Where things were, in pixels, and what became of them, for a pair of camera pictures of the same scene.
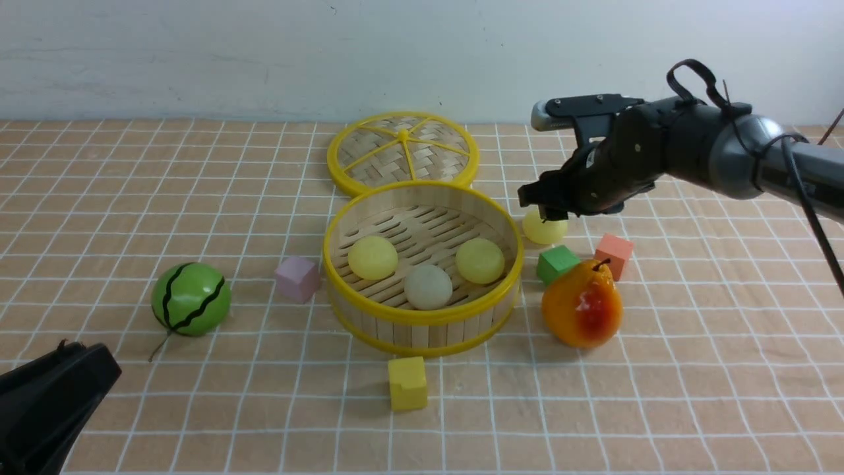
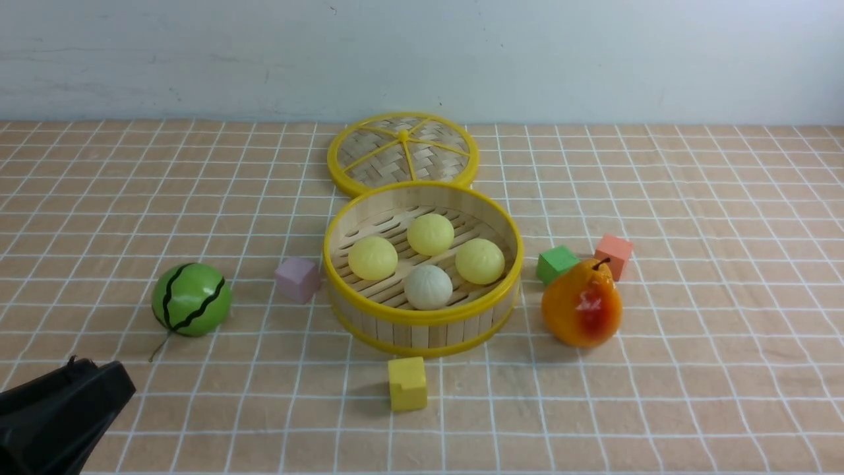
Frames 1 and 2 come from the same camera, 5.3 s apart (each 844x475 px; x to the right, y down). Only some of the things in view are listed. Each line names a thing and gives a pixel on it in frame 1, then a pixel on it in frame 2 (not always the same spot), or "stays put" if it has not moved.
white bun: (428, 287) stays put
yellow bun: (372, 258) stays put
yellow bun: (479, 260) stays put
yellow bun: (548, 232) to (430, 234)
